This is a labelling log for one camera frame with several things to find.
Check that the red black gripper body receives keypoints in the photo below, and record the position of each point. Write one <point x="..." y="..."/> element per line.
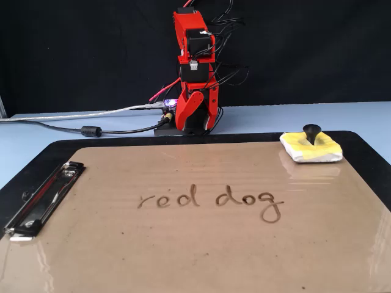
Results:
<point x="195" y="71"/>

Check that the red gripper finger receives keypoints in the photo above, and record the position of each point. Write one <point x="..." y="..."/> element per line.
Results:
<point x="214" y="103"/>
<point x="187" y="107"/>

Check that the yellow white sponge with knob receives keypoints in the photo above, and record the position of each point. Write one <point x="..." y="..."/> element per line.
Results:
<point x="320" y="151"/>

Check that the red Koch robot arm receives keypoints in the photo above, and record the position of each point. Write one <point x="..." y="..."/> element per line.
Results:
<point x="189" y="24"/>

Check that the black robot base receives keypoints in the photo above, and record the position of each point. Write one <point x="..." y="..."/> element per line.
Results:
<point x="165" y="131"/>

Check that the motor controller circuit board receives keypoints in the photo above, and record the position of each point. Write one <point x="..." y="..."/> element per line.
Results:
<point x="170" y="103"/>

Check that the black rubber mat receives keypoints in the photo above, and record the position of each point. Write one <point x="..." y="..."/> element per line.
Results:
<point x="244" y="137"/>

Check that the black backdrop cloth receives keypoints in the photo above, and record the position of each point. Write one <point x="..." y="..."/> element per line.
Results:
<point x="61" y="45"/>

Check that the brown clipboard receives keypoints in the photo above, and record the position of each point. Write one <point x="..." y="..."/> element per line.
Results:
<point x="195" y="250"/>

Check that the silver metal clipboard clip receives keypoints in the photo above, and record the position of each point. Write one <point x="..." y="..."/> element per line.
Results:
<point x="46" y="198"/>

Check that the grey metal frame post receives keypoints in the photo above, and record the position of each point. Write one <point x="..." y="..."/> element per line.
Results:
<point x="2" y="107"/>

